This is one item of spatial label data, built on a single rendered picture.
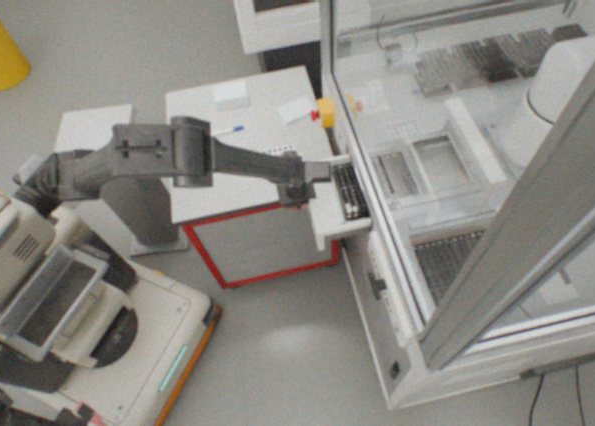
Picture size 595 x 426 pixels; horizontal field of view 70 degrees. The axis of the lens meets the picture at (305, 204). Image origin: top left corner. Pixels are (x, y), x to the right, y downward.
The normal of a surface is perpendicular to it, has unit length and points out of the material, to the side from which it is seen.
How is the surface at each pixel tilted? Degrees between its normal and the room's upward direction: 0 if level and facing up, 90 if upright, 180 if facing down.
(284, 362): 0
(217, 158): 72
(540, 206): 90
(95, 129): 0
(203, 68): 0
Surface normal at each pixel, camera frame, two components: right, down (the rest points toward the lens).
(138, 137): 0.31, -0.04
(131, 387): -0.07, -0.52
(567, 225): -0.97, 0.22
